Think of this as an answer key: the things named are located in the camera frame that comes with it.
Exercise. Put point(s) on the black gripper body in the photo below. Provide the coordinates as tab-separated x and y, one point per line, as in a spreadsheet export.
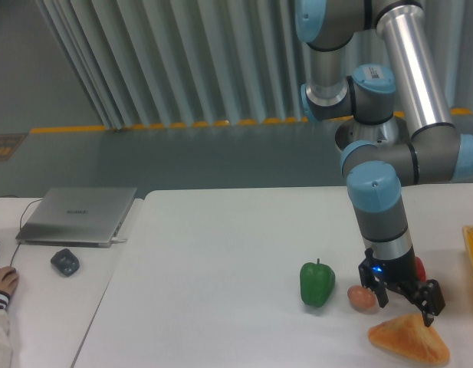
394	271

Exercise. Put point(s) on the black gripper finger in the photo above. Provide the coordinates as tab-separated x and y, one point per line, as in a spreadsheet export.
426	296
376	284

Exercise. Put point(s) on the triangular bread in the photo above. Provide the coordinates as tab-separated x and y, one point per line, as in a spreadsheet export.
408	337

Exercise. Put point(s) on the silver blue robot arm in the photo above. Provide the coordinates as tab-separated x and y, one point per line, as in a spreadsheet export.
370	62

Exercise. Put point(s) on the striped sleeve forearm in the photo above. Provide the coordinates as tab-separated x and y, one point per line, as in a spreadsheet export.
5	345

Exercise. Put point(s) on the person's hand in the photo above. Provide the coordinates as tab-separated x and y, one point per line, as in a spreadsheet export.
8	280

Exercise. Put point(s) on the red bell pepper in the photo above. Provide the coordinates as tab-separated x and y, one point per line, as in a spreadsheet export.
420	270

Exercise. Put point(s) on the brown egg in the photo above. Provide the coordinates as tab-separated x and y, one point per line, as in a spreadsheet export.
361	298

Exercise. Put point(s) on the green bell pepper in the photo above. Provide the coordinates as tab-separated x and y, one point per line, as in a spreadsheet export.
317	282

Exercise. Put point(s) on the white usb plug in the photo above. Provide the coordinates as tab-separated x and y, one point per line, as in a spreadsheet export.
118	240

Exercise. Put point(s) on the silver laptop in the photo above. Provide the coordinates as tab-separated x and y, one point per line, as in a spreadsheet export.
83	217

